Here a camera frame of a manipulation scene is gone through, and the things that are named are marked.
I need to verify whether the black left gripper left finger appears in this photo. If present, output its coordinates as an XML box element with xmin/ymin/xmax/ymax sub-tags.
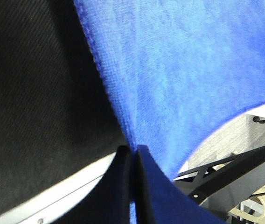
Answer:
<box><xmin>53</xmin><ymin>146</ymin><xmax>132</xmax><ymax>224</ymax></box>

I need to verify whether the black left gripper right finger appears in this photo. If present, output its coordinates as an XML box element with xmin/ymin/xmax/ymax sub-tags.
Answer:
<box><xmin>135</xmin><ymin>145</ymin><xmax>224</xmax><ymax>224</ymax></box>

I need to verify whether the blue microfiber towel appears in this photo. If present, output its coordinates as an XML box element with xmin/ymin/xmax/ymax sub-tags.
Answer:
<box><xmin>73</xmin><ymin>0</ymin><xmax>265</xmax><ymax>224</ymax></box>

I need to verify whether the black table cloth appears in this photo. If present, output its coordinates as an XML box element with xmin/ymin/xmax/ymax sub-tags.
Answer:
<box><xmin>0</xmin><ymin>0</ymin><xmax>126</xmax><ymax>215</ymax></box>

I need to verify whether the black metal frame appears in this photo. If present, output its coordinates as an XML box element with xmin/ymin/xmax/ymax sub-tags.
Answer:
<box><xmin>173</xmin><ymin>100</ymin><xmax>265</xmax><ymax>224</ymax></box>

